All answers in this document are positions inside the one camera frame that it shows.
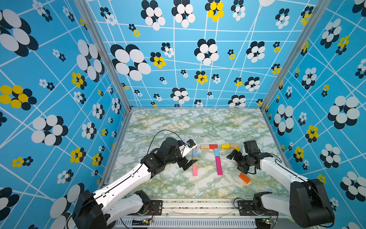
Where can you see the orange block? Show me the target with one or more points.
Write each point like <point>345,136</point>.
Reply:
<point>244,178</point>

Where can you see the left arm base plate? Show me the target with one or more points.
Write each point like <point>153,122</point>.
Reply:
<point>154,208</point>

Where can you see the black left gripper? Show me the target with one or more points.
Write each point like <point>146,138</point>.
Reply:
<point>184,161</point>

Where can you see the magenta block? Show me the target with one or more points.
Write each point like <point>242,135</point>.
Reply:
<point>219,170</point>
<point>218,161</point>

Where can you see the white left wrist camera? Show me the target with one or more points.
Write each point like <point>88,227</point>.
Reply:
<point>187,147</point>

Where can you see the aluminium frame post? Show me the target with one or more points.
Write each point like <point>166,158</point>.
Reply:
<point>92,28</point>
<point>302,39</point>

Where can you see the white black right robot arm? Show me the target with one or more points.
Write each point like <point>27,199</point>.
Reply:
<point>308,203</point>

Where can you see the aluminium frame post right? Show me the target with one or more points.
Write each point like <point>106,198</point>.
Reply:
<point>302,39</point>

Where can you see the pink block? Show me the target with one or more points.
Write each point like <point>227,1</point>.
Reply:
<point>195,171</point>

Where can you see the red block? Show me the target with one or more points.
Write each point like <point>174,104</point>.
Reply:
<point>212,146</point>

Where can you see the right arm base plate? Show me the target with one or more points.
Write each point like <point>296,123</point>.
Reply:
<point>245,208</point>

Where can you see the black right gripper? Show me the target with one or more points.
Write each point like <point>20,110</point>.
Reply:
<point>243,168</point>

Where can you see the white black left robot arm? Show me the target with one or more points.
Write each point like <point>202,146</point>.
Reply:
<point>102,208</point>

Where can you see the small light blue block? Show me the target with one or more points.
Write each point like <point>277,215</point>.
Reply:
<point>216,152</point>

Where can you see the aluminium frame post left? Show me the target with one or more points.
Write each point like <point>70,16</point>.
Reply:
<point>92,28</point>

